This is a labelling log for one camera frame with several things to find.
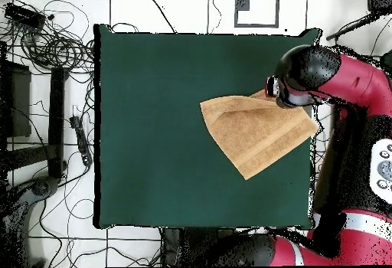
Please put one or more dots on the dark green table cloth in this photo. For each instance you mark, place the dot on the dark green table cloth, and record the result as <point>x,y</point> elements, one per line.
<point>137,96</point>

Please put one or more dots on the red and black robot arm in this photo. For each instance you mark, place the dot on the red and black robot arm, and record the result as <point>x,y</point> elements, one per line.
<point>364,84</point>

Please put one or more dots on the black rod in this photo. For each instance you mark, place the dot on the black rod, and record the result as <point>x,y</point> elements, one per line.
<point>352,27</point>

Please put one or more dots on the black device box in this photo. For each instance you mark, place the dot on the black device box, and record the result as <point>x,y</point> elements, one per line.
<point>379,0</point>

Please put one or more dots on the black power strip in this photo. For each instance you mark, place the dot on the black power strip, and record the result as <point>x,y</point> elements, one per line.
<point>81,141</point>

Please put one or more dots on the tan terry towel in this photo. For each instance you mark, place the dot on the tan terry towel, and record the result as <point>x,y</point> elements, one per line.
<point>254,130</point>

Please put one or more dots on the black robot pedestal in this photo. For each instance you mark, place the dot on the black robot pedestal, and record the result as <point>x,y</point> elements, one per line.
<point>190,246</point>

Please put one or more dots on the dark green hanging cloth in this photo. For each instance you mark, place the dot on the dark green hanging cloth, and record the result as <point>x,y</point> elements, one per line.
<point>388,59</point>

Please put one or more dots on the grey tripod base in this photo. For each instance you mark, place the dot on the grey tripod base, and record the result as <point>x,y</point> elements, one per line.
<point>39,188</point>

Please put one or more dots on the black stand bar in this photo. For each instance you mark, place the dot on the black stand bar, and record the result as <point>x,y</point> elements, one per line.
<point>56,121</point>

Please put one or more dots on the black hub box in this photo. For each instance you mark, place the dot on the black hub box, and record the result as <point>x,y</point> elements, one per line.
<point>23,15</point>

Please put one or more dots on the dark flat panel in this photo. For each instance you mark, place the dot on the dark flat panel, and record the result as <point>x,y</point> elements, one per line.
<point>20,102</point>

